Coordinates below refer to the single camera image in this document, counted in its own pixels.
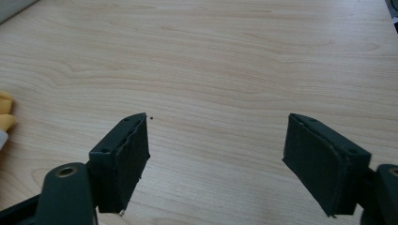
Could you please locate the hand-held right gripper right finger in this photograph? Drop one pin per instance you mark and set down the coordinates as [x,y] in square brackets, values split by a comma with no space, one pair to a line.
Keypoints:
[322,165]

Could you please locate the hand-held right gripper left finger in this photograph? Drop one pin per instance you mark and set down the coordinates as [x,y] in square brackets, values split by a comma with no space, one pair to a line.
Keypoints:
[120,162]

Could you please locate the small white object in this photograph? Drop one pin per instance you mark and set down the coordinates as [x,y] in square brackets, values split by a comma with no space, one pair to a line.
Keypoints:
[2,139]

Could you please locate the yellow soft object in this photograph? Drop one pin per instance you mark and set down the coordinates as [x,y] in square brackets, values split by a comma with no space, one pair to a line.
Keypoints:
[5,112]

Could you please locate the dark object at table edge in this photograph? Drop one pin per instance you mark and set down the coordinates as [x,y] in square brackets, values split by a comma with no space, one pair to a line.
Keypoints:
[393,14]

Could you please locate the grey flat object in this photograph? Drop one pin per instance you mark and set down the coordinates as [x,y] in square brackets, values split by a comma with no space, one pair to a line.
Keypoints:
[12,7]

